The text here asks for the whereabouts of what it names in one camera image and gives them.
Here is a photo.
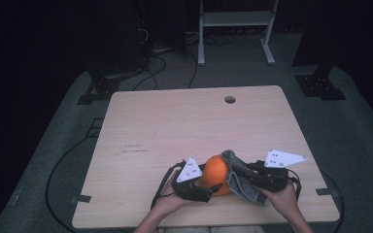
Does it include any long black floor cable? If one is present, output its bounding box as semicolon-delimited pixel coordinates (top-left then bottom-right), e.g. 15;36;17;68
46;135;95;233

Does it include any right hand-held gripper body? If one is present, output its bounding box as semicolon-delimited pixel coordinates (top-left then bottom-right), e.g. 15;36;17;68
254;149;309;194

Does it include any person's right hand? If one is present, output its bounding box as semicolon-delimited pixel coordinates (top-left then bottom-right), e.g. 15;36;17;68
260;182;301;221

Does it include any white metal desk frame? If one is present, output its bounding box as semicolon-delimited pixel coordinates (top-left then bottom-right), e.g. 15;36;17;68
197;0;280;67

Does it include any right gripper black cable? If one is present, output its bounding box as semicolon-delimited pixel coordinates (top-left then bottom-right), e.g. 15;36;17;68
286;168;345;233

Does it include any black floor frame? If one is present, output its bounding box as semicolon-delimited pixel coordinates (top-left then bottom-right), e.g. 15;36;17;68
85;117;105;139

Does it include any person's left hand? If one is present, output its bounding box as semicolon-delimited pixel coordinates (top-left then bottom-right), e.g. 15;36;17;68
153;176;189;216

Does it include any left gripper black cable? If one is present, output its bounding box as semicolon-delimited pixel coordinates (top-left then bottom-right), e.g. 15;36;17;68
150;160;187;210

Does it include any orange plush toy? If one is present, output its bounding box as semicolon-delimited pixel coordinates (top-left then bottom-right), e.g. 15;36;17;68
196;153;232;197

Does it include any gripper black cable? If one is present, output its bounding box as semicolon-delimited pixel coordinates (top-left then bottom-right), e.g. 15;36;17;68
150;160;187;210
286;168;345;233

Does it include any black stand base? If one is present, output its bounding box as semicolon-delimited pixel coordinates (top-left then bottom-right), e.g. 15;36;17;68
77;73;121;106
294;63;348;102

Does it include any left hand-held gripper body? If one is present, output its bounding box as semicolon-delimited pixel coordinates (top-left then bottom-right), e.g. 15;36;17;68
170;156;214;204

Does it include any grey fuzzy cloth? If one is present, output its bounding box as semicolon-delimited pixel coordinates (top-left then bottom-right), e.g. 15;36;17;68
220;149;269;206

